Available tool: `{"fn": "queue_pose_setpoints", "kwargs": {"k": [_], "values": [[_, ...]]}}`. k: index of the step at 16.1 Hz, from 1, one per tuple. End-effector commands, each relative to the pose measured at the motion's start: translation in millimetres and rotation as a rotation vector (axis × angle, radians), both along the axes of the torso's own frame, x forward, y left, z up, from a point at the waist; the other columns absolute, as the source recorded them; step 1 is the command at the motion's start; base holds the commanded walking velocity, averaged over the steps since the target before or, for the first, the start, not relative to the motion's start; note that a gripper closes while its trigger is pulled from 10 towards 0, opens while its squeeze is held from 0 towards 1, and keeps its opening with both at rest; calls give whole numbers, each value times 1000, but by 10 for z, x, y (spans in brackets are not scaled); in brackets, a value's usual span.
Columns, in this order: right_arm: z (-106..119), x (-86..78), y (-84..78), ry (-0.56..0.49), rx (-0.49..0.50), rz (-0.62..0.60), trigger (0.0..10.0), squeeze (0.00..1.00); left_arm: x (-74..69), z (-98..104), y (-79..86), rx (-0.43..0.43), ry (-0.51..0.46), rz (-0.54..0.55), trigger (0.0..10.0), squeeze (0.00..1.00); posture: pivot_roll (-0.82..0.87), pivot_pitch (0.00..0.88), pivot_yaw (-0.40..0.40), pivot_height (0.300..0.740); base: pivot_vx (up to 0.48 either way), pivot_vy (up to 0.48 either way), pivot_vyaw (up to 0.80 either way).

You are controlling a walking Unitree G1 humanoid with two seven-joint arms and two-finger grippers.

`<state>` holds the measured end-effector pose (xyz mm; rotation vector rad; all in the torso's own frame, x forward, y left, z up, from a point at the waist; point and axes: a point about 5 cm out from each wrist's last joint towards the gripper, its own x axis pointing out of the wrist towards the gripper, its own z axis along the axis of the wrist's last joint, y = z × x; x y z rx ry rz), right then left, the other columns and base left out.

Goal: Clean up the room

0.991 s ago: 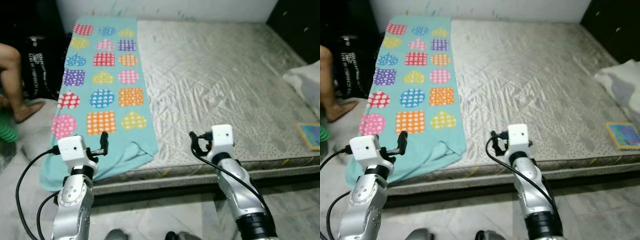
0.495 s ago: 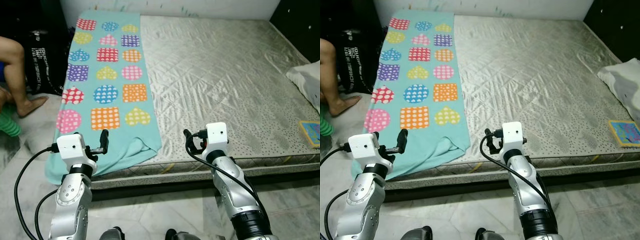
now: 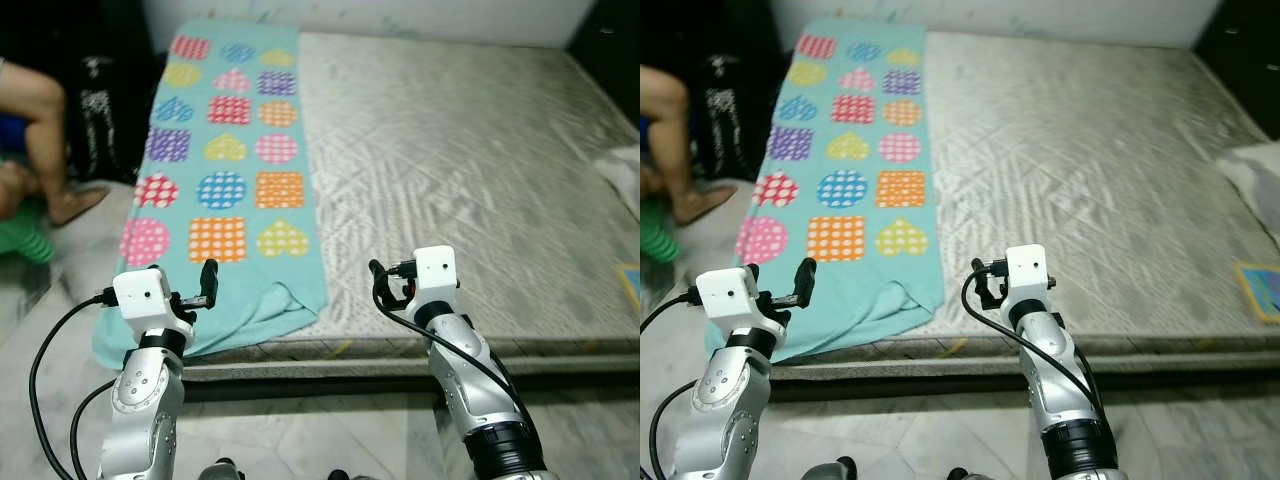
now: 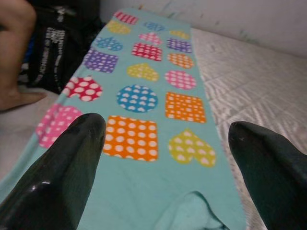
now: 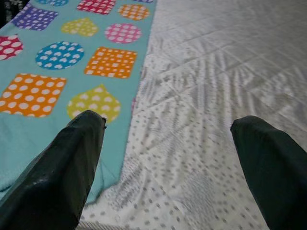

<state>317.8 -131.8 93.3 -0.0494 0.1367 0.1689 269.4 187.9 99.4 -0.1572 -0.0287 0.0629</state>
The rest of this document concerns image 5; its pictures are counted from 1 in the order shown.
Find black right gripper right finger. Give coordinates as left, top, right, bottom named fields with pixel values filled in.
left=230, top=116, right=307, bottom=230

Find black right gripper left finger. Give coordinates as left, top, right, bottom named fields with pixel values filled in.
left=0, top=110, right=107, bottom=230

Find teal blanket colourful shapes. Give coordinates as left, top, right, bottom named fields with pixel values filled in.
left=0, top=0, right=158, bottom=205

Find grey quilted mattress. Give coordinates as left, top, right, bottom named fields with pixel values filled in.
left=78, top=0, right=307, bottom=230

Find black bag white lettering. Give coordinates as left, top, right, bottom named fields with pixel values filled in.
left=0, top=0, right=31, bottom=29

